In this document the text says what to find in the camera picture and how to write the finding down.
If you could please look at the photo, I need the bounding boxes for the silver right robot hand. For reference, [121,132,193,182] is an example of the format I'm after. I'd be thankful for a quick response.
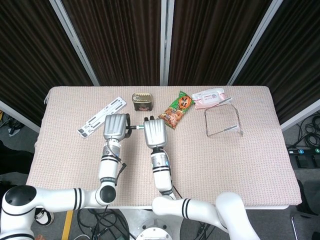
[143,115,168,149]

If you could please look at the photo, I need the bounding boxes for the dark ribbed partition panel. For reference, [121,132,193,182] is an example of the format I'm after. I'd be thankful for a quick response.
[169,0,273,87]
[61,0,163,87]
[234,0,320,125]
[0,0,94,127]

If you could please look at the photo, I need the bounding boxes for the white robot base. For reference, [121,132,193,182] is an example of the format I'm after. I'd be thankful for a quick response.
[119,208,181,240]

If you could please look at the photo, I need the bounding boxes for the white folding laptop stand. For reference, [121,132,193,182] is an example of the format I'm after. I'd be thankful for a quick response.
[76,96,126,139]

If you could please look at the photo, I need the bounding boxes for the dark luncheon meat tin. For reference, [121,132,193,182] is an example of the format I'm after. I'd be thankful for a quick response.
[131,92,153,112]

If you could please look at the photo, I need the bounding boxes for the pink wet wipes pack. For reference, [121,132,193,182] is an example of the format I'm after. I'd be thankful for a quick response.
[191,87,227,110]

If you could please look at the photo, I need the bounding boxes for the black floor cable bundle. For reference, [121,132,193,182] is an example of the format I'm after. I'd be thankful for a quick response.
[296,116,320,149]
[76,206,132,240]

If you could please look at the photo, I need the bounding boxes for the chrome chair leg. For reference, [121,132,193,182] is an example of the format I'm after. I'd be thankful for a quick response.
[290,211,301,240]

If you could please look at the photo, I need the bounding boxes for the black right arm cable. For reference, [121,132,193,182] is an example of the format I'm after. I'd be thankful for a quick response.
[163,148,181,200]

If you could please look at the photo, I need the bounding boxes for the green snack bag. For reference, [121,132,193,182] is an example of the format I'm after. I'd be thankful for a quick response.
[158,90,196,130]

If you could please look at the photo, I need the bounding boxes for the metal wire book stand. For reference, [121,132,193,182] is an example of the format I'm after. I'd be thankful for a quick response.
[204,96,244,138]

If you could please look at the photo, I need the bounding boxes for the aluminium partition post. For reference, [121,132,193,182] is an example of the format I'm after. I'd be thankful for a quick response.
[159,0,175,86]
[280,97,320,132]
[0,99,41,134]
[226,0,285,86]
[49,0,101,87]

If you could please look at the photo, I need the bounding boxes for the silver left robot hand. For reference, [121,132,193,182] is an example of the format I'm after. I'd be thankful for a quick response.
[103,113,132,141]

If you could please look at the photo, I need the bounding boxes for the black power strip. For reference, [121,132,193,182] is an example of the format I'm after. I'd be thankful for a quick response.
[286,147,320,157]

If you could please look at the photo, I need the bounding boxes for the pink woven tablecloth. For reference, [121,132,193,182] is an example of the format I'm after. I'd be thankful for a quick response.
[25,86,303,208]

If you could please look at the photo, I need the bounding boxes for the black white sneaker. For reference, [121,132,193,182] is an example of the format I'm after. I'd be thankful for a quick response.
[34,208,55,226]

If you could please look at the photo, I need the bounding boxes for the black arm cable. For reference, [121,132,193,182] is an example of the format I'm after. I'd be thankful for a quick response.
[115,161,128,187]
[163,148,181,200]

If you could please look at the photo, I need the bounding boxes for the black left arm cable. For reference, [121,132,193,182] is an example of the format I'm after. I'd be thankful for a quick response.
[115,161,128,187]

